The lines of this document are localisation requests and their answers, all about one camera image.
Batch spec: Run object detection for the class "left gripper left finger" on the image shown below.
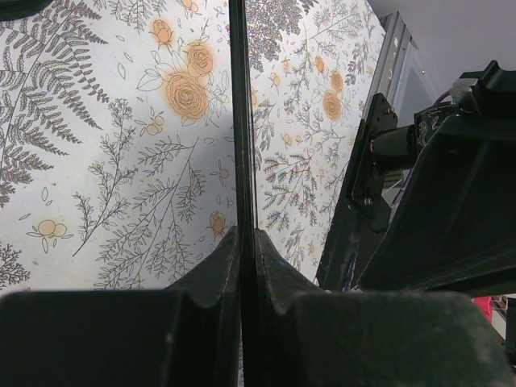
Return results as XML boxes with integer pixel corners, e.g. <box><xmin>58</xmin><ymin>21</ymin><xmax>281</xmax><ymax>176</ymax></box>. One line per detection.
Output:
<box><xmin>1</xmin><ymin>228</ymin><xmax>240</xmax><ymax>386</ymax></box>

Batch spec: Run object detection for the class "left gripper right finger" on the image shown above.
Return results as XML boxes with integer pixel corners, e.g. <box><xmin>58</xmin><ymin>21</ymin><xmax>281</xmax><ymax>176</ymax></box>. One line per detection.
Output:
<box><xmin>255</xmin><ymin>231</ymin><xmax>514</xmax><ymax>386</ymax></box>

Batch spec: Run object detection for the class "small black-framed whiteboard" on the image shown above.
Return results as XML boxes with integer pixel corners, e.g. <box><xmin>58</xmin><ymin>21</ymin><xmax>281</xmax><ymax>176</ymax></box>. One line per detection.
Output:
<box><xmin>229</xmin><ymin>1</ymin><xmax>261</xmax><ymax>386</ymax></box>

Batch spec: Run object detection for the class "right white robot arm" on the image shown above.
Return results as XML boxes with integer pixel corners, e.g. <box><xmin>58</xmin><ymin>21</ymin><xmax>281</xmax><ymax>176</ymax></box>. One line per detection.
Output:
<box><xmin>358</xmin><ymin>61</ymin><xmax>515</xmax><ymax>297</ymax></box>

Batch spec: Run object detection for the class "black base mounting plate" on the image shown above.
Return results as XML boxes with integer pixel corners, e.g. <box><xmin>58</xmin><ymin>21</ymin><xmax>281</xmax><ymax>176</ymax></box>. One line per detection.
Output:
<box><xmin>316</xmin><ymin>93</ymin><xmax>397</xmax><ymax>292</ymax></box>

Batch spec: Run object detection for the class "pink object in background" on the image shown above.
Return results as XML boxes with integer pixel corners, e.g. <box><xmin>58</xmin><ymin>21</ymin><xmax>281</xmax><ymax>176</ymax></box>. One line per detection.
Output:
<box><xmin>472</xmin><ymin>296</ymin><xmax>493</xmax><ymax>323</ymax></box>

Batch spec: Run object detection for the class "floral patterned table mat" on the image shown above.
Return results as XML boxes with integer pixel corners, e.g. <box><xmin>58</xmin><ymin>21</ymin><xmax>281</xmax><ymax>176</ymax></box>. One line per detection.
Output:
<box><xmin>1</xmin><ymin>1</ymin><xmax>384</xmax><ymax>293</ymax></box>

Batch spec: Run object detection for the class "black round microphone stand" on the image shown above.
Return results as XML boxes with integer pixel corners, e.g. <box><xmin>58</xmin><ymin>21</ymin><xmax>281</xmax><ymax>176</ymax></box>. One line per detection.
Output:
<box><xmin>0</xmin><ymin>0</ymin><xmax>52</xmax><ymax>21</ymax></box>

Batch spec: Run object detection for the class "aluminium frame rail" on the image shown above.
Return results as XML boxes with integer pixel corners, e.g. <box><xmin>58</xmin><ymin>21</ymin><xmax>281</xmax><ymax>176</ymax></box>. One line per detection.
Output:
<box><xmin>365</xmin><ymin>11</ymin><xmax>438</xmax><ymax>126</ymax></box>

